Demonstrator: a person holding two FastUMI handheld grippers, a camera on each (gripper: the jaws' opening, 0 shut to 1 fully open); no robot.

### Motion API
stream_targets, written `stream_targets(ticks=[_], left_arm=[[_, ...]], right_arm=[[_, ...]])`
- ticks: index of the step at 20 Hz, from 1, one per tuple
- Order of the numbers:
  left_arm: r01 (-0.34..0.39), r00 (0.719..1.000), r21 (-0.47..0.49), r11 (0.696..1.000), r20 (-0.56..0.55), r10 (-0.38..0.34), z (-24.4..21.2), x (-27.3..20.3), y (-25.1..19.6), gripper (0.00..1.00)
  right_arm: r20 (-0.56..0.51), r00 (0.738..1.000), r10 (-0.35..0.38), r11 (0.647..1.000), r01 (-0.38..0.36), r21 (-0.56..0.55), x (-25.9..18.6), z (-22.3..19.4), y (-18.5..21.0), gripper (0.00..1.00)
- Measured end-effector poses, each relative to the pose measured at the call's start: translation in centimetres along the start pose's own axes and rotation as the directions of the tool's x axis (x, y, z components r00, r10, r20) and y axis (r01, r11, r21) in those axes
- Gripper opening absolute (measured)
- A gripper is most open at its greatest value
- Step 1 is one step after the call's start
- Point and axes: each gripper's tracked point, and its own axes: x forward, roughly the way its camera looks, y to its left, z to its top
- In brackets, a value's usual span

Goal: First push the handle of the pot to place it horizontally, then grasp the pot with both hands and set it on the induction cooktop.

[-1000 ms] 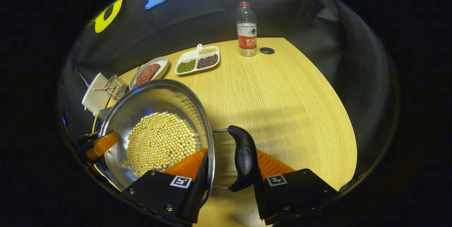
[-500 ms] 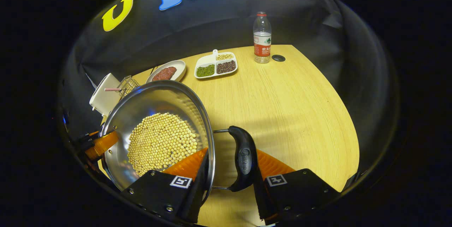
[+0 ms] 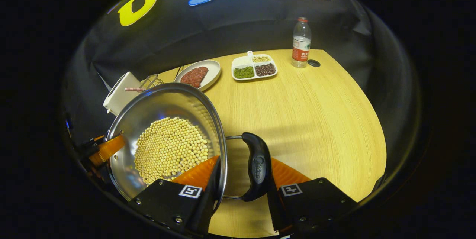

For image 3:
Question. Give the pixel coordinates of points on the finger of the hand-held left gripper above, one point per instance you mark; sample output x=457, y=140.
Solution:
x=108, y=149

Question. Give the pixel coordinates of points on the pile of dark red beans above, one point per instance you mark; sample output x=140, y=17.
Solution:
x=266, y=69

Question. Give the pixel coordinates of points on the pink striped straw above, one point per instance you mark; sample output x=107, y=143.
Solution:
x=134, y=89

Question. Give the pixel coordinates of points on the pile of green beans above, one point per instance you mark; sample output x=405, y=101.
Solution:
x=244, y=72

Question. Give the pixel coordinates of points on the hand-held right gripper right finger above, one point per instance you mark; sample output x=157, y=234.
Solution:
x=277, y=209

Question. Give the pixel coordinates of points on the pile of pale yellow beans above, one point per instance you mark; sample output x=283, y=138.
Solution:
x=261, y=59

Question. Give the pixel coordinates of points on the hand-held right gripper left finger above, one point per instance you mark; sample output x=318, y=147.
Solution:
x=206, y=209

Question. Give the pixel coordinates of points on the white divided dish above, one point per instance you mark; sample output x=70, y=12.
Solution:
x=241, y=60

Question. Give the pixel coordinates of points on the black table grommet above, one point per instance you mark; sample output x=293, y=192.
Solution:
x=314, y=63

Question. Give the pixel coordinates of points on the white round plate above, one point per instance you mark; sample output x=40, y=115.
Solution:
x=214, y=70

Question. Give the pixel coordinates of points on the clear plastic water bottle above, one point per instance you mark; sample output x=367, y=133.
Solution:
x=301, y=42

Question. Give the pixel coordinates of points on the white toaster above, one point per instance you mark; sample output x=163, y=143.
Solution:
x=121, y=94

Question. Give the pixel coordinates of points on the pile of soybeans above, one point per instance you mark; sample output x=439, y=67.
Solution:
x=167, y=146

